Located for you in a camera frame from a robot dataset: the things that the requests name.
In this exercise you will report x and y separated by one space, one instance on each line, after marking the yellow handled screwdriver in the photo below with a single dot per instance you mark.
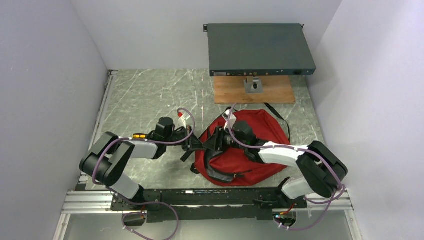
139 136

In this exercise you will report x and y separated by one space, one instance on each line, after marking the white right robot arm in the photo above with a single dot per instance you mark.
322 172

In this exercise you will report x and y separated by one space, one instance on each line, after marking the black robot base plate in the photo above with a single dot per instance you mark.
211 204

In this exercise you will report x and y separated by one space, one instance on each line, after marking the wooden board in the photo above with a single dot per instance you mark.
230 90

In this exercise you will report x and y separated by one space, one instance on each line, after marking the aluminium rail frame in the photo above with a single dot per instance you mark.
139 184

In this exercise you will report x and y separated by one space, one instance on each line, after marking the grey metal camera mount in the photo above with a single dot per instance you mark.
253 85

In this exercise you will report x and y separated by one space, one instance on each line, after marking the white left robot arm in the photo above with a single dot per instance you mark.
107 159

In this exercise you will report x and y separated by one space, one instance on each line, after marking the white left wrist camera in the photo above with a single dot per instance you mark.
183 120

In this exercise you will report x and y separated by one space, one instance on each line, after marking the red fabric backpack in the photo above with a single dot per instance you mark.
227 161

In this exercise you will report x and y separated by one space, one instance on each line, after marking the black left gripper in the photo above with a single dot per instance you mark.
193 143

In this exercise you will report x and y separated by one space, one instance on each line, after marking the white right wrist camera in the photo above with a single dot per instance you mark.
230 119

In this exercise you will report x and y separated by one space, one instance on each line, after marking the dark rack-mount network switch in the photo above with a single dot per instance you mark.
258 49

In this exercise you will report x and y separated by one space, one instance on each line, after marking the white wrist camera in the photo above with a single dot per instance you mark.
230 119
183 120

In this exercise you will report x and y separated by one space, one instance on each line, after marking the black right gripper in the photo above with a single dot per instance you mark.
217 140

